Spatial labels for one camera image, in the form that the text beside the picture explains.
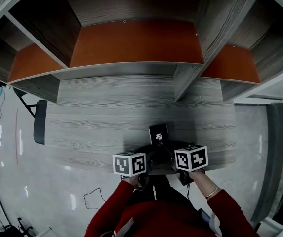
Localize grey wooden hutch shelf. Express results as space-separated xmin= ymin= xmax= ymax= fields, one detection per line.
xmin=0 ymin=0 xmax=283 ymax=104

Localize person's right forearm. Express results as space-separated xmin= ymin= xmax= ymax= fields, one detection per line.
xmin=189 ymin=169 xmax=260 ymax=237

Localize grey wood-grain desk top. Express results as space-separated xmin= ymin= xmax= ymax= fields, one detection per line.
xmin=44 ymin=75 xmax=238 ymax=175

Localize person's black trousers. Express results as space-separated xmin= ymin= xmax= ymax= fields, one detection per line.
xmin=152 ymin=174 xmax=197 ymax=208

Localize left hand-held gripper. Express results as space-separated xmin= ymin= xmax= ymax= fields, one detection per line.
xmin=113 ymin=144 xmax=159 ymax=190

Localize black swivel chair base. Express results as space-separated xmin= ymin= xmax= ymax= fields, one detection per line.
xmin=17 ymin=217 xmax=35 ymax=233

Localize thin metal bracelet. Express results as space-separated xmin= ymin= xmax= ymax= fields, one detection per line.
xmin=204 ymin=187 xmax=220 ymax=199

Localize person's red top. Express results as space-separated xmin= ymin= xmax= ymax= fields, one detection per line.
xmin=111 ymin=198 xmax=221 ymax=237

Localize person's left forearm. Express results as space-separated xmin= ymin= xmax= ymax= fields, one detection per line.
xmin=83 ymin=175 xmax=142 ymax=237

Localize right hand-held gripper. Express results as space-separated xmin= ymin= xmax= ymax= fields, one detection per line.
xmin=166 ymin=140 xmax=209 ymax=186

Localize smartphone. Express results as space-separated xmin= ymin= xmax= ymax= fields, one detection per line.
xmin=149 ymin=123 xmax=169 ymax=148

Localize black folding chair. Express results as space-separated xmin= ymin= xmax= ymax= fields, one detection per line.
xmin=12 ymin=87 xmax=48 ymax=146

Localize dark grey stone ledge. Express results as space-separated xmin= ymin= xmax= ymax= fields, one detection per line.
xmin=250 ymin=102 xmax=283 ymax=223

